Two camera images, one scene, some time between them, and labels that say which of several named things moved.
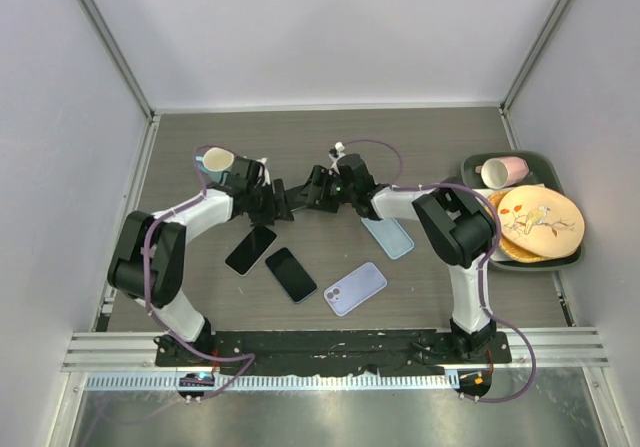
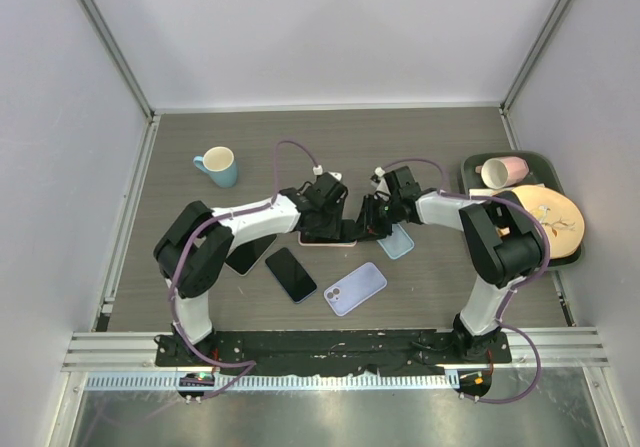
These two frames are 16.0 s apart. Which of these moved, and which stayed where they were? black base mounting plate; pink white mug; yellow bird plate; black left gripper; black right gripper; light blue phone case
Moved: black left gripper; black right gripper
Stayed: pink white mug; light blue phone case; yellow bird plate; black base mounting plate
